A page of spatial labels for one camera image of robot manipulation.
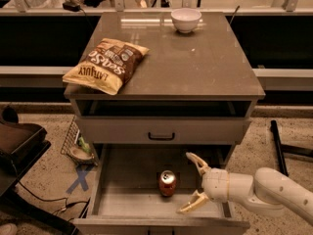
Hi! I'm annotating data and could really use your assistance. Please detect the open lower grey drawer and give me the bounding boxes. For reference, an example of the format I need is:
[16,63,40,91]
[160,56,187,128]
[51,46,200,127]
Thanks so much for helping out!
[74,144,249,235]

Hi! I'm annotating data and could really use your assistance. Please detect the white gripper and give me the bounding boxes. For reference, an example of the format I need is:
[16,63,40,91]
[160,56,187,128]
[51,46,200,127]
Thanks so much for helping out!
[177,152,229,213]

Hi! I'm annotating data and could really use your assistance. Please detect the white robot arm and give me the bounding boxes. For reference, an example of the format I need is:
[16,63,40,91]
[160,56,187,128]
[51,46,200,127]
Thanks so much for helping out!
[178,152,313,224]

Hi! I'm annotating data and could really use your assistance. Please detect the brown yellow chip bag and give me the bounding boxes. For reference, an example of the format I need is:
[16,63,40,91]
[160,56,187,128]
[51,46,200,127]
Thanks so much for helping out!
[63,38,149,95]

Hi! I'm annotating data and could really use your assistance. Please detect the closed grey drawer black handle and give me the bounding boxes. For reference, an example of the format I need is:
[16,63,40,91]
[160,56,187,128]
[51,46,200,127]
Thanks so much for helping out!
[76,117,250,145]

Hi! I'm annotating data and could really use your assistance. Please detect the black metal stand leg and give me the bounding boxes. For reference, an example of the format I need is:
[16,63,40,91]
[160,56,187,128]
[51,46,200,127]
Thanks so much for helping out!
[270,120,313,176]

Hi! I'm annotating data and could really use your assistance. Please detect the wire basket with items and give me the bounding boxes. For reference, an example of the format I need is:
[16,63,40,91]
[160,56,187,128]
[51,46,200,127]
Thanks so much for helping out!
[61,118,97,165]

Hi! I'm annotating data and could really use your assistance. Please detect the grey drawer cabinet with counter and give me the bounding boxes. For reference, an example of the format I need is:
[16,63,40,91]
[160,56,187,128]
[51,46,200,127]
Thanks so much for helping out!
[64,11,266,146]

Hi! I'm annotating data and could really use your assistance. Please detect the black chair left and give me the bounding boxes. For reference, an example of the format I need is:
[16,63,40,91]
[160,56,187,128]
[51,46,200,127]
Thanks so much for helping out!
[0,106,75,235]

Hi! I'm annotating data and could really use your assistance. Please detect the white ceramic bowl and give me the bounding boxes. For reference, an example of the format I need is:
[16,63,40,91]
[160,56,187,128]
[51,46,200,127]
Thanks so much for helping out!
[171,8,201,33]

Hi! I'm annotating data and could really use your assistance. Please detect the black cables on floor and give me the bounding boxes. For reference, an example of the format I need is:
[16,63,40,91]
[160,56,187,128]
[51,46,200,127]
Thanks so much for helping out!
[18,179,91,222]

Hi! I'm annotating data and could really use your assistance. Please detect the orange soda can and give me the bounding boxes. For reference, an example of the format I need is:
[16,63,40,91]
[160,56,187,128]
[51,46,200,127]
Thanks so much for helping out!
[158,170,176,197]

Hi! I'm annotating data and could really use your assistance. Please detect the black power adapter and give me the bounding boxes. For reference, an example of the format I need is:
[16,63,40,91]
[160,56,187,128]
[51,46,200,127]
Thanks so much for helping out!
[63,1,80,12]

